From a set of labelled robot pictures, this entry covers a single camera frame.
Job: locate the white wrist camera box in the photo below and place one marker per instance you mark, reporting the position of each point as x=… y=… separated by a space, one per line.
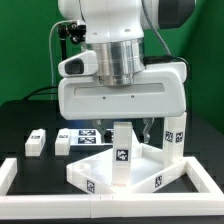
x=82 y=64

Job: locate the white desk tabletop tray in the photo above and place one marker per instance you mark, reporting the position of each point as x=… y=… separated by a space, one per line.
x=93 y=174

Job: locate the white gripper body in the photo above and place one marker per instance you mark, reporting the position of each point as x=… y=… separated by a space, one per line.
x=157 y=91

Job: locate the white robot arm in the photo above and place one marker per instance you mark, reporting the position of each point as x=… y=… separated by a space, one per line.
x=112 y=78

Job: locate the fiducial marker base plate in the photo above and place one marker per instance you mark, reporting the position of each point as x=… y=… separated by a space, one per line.
x=90 y=137

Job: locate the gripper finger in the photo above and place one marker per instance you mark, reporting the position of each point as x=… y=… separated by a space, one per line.
x=102 y=128
x=148 y=123

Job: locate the white U-shaped obstacle frame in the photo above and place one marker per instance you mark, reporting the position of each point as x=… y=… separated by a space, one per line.
x=209 y=202

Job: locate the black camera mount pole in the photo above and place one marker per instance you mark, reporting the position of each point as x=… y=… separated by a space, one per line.
x=66 y=36

